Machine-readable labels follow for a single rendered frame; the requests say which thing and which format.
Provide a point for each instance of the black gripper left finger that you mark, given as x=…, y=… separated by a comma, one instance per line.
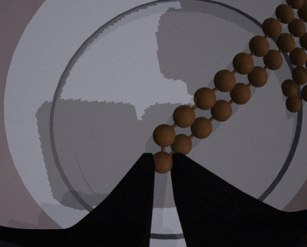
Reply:
x=123, y=219

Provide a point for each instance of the grey round tray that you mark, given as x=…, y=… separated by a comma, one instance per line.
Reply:
x=90, y=80

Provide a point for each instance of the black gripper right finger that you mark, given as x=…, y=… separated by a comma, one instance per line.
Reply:
x=213, y=213

